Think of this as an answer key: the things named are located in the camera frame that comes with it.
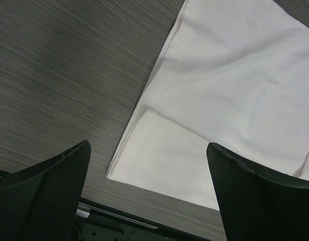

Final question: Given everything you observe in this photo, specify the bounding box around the white t shirt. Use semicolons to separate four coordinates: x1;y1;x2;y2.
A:
107;1;309;210

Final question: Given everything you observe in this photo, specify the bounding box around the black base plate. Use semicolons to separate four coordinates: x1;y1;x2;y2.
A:
0;167;228;241

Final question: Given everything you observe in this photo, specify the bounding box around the aluminium rail frame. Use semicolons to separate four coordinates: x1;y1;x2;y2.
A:
76;203;91;219

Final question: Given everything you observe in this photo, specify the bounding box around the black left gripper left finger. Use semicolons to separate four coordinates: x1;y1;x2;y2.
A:
0;140;91;240

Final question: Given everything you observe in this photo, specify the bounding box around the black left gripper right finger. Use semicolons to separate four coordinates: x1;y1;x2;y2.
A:
207;143;309;240

